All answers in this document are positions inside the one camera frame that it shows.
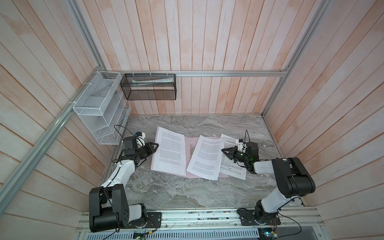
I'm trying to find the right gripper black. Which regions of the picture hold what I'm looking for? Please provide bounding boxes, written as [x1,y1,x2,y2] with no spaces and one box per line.
[221,146,249,164]

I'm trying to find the printed paper sheet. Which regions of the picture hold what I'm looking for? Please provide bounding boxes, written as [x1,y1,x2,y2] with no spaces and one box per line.
[187,136,224,181]
[151,127,187,177]
[220,134,247,180]

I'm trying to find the pink folder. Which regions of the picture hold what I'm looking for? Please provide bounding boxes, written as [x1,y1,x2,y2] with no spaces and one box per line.
[151,138,201,179]

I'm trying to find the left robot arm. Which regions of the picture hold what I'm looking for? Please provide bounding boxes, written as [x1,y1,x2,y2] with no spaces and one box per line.
[89,132,159,233]

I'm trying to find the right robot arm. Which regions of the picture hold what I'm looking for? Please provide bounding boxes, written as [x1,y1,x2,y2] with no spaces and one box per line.
[222,142,316,225]

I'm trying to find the silver folder clip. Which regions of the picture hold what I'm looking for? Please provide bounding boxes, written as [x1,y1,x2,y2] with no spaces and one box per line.
[190,144,195,155]

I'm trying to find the black mesh basket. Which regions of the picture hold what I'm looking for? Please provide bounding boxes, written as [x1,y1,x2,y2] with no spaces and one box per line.
[120,74,177,101]

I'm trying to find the papers in black basket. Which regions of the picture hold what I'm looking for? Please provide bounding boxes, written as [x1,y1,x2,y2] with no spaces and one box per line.
[131,77,175,87]

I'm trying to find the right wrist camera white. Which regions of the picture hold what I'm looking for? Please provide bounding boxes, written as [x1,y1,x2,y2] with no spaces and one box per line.
[238,139,247,152]

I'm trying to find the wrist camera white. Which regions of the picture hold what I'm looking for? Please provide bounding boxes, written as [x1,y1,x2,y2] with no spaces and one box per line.
[134,132,146,147]
[238,139,247,152]

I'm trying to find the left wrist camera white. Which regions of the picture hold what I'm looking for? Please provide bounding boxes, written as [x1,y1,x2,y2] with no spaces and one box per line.
[134,132,146,147]

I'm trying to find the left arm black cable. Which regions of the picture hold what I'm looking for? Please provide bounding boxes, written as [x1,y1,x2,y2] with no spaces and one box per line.
[113,124,134,142]

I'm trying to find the white wire mesh rack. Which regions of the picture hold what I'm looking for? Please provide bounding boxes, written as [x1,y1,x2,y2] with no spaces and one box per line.
[73,72,132,145]

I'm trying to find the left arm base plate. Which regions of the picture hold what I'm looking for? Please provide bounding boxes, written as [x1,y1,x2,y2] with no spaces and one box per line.
[123,212,162,229]

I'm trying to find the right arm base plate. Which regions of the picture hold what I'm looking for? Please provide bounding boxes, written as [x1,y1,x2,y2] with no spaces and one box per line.
[237,208,281,226]

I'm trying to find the right base black cable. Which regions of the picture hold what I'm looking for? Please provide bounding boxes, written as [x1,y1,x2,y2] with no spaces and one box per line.
[269,211,303,239]

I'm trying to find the horizontal aluminium frame bar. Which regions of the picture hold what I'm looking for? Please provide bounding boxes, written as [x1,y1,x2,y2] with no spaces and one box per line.
[105,70,288,77]

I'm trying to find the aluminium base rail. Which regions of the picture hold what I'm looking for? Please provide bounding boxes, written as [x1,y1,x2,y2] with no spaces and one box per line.
[74,206,326,233]

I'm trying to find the left aluminium frame bar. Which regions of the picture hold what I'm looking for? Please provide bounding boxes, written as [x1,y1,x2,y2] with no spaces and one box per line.
[1,66,105,215]

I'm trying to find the left rear aluminium post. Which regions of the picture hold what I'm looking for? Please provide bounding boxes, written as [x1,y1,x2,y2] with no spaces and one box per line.
[67,0,105,71]

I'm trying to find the right aluminium frame post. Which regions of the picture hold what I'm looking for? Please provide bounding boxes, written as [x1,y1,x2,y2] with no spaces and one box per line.
[261,1,334,118]

